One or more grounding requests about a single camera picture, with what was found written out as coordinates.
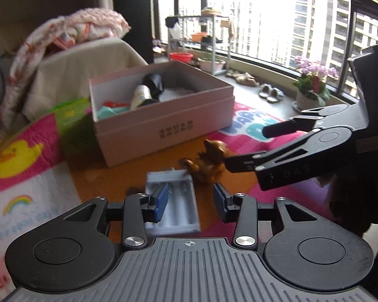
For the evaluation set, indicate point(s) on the black window frame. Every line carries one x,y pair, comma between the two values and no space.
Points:
352,22

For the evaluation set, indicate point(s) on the purple potted orchid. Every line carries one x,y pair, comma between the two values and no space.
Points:
311,81

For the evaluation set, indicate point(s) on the beige sofa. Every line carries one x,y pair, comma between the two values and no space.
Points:
81,66

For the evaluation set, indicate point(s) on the red flat item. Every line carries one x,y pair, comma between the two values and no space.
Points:
113,103

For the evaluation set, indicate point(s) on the beige hanging cloth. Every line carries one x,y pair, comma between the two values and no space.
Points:
230,28

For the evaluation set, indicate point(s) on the teal plastic item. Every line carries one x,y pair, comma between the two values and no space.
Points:
110,113

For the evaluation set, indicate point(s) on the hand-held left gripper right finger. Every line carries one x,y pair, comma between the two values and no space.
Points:
218,199

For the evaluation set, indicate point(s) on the woven hat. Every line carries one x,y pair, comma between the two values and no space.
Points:
211,11

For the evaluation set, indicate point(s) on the grey slipper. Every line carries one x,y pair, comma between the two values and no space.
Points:
265,91
275,96

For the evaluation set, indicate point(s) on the black cylinder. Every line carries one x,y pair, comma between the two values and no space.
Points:
153,83

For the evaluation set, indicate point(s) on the dark curtain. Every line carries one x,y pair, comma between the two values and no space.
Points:
133,15

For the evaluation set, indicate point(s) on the black and white bag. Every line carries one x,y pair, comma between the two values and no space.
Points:
173,26

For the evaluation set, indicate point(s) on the orange plastic basin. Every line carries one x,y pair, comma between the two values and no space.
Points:
199,37

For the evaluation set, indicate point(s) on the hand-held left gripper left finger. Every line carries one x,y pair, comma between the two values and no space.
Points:
162,202

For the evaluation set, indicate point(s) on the colourful play mat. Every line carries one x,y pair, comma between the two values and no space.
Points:
28,179

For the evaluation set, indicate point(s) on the potted green plant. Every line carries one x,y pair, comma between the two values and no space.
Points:
211,64

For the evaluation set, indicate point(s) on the beige shoe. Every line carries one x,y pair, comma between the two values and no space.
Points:
236,75
248,81

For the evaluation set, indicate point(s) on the dark shoes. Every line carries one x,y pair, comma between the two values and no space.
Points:
212,40

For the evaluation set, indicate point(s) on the pink patterned blanket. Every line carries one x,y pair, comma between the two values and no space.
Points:
81,25

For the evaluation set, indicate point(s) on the pink cardboard box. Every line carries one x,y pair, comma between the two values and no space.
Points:
151,132

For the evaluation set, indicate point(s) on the white battery holder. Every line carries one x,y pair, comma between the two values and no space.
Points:
182,201

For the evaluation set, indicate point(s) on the red plastic basin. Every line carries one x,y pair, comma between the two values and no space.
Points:
181,57

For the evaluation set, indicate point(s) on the metal shelf rack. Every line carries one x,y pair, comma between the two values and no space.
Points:
214,47

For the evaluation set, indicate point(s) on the brown toy figurine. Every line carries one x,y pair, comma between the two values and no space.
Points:
212,154

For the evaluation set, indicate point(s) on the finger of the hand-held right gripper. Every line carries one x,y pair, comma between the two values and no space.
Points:
280,127
242,163

